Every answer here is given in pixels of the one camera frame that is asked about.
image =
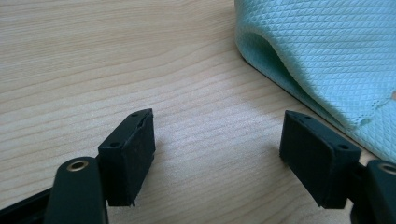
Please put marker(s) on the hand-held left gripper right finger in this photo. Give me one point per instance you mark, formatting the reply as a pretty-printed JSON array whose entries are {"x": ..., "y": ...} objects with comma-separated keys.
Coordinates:
[{"x": 314, "y": 161}]

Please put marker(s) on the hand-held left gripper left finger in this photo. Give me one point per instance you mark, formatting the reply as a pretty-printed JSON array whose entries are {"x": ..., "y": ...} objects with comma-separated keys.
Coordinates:
[{"x": 127, "y": 161}]

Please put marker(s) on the teal cloth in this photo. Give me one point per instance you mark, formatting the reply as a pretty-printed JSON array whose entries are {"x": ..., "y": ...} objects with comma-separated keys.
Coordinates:
[{"x": 327, "y": 49}]

